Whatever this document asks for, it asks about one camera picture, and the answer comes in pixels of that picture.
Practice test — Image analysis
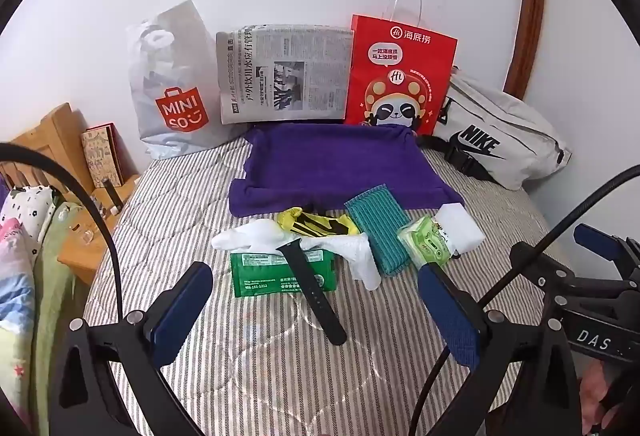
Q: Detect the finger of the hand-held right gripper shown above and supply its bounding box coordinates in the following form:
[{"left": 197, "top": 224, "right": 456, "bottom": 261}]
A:
[
  {"left": 509, "top": 240, "right": 633, "bottom": 314},
  {"left": 572, "top": 222, "right": 640, "bottom": 282}
]

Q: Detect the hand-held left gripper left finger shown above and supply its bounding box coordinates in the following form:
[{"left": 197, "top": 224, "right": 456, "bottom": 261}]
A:
[{"left": 47, "top": 261, "right": 215, "bottom": 436}]

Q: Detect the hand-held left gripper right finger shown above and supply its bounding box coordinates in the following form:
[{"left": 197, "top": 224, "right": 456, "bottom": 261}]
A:
[{"left": 417, "top": 262, "right": 583, "bottom": 436}]

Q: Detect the light green wipes pack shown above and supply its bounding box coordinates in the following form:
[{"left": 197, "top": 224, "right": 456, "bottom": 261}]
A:
[{"left": 396, "top": 214, "right": 464, "bottom": 270}]

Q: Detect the white sponge block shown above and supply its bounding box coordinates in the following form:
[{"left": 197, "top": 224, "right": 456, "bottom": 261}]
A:
[{"left": 433, "top": 203, "right": 486, "bottom": 253}]

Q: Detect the dark green tissue pack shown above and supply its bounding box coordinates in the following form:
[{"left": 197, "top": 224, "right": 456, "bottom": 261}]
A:
[{"left": 229, "top": 248, "right": 339, "bottom": 299}]

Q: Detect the teal striped cleaning cloth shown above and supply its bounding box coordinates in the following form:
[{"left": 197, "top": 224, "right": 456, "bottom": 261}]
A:
[{"left": 343, "top": 183, "right": 424, "bottom": 276}]

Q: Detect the white sock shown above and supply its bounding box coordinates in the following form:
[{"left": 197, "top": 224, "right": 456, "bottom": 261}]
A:
[{"left": 210, "top": 218, "right": 384, "bottom": 292}]

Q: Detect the black watch strap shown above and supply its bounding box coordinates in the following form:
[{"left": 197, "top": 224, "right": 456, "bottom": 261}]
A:
[{"left": 276, "top": 238, "right": 349, "bottom": 346}]

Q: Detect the yellow black sock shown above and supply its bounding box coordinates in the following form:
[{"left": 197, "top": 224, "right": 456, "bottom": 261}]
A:
[{"left": 276, "top": 208, "right": 361, "bottom": 240}]

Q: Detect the purple cloth tray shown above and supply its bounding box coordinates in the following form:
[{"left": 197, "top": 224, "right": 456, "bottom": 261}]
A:
[{"left": 228, "top": 122, "right": 466, "bottom": 220}]

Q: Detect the person's right hand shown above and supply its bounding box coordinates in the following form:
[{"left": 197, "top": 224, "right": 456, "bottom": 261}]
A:
[{"left": 579, "top": 359, "right": 622, "bottom": 426}]

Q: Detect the striped bed sheet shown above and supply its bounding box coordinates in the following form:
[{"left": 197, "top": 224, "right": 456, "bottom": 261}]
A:
[{"left": 81, "top": 131, "right": 640, "bottom": 436}]

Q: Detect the light wooden nightstand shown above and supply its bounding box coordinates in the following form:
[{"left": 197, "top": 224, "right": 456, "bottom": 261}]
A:
[{"left": 57, "top": 173, "right": 141, "bottom": 287}]

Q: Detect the white waist bag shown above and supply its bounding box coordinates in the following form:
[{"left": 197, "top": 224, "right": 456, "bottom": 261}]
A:
[{"left": 419, "top": 65, "right": 573, "bottom": 191}]

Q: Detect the small dark slim item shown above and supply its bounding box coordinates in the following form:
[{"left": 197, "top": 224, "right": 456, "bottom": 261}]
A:
[{"left": 102, "top": 180, "right": 124, "bottom": 217}]

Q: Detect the green blanket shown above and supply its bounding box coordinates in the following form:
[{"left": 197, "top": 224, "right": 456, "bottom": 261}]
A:
[{"left": 0, "top": 200, "right": 97, "bottom": 419}]

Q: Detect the pink printed cloth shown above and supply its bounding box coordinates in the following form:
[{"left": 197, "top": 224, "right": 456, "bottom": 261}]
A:
[{"left": 0, "top": 220, "right": 42, "bottom": 334}]

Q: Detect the patterned brown notebook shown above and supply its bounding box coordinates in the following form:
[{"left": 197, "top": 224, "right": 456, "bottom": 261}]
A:
[{"left": 80, "top": 121, "right": 125, "bottom": 190}]

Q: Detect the white spotted pillow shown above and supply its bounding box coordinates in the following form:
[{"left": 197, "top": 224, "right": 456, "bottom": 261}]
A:
[{"left": 0, "top": 185, "right": 57, "bottom": 239}]

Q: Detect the light wooden headboard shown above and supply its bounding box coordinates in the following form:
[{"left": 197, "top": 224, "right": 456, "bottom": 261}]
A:
[{"left": 10, "top": 102, "right": 142, "bottom": 197}]

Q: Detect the red paper panda bag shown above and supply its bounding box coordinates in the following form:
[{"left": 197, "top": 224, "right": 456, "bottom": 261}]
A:
[{"left": 343, "top": 0, "right": 459, "bottom": 137}]

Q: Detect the grey plastic shopping bag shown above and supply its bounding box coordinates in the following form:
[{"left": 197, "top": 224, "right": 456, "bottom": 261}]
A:
[{"left": 125, "top": 0, "right": 252, "bottom": 161}]

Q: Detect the folded newspaper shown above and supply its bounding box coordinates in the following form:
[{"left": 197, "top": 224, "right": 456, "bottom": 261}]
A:
[{"left": 215, "top": 23, "right": 356, "bottom": 126}]

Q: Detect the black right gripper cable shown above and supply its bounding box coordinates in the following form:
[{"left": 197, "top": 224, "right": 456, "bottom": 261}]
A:
[{"left": 412, "top": 166, "right": 640, "bottom": 436}]

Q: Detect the brown wooden frame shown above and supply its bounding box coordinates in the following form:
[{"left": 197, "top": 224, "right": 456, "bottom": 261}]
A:
[{"left": 502, "top": 0, "right": 546, "bottom": 100}]

